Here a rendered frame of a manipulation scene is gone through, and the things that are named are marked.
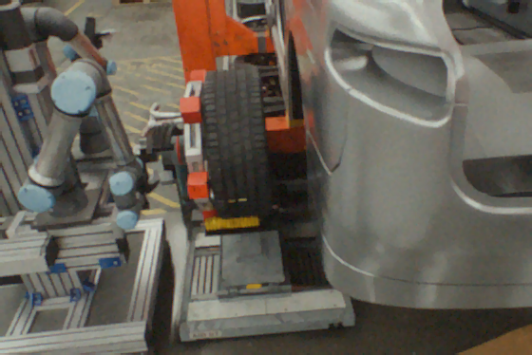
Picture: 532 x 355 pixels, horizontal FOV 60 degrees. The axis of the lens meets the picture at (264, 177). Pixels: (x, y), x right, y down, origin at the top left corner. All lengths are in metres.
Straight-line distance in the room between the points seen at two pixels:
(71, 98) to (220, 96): 0.59
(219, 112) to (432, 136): 0.98
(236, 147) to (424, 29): 0.98
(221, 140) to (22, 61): 0.79
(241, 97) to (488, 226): 1.05
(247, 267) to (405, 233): 1.32
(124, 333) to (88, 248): 0.44
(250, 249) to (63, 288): 0.91
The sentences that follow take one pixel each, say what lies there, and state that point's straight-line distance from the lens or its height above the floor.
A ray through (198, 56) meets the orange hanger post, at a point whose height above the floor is 1.12.
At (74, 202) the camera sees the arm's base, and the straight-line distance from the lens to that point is 1.90.
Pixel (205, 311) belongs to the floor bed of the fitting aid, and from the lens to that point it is 2.38.
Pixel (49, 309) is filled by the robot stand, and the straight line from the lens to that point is 2.46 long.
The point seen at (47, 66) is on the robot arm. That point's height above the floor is 1.22.
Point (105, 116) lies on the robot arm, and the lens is 1.67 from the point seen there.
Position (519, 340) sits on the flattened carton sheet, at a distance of 2.49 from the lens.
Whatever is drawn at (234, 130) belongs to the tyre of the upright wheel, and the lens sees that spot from 1.76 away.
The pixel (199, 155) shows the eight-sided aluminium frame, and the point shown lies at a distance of 1.81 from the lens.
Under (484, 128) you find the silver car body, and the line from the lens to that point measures 2.03.
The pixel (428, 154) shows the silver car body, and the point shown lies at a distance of 1.03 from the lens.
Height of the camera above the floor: 1.81
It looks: 32 degrees down
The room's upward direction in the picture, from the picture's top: 5 degrees counter-clockwise
